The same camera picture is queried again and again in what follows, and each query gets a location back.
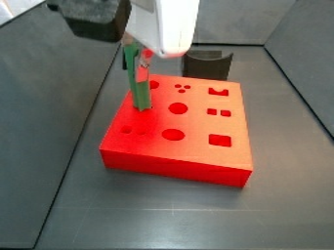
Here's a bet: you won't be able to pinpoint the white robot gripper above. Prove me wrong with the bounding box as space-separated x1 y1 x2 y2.
122 0 199 82

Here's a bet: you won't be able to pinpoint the green star-profile bar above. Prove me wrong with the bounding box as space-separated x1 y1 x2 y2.
123 42 152 111

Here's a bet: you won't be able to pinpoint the black curved fixture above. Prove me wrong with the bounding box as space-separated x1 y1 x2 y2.
183 50 234 81

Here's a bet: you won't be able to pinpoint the red shape-sorting block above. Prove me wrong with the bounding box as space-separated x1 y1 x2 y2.
99 74 252 188

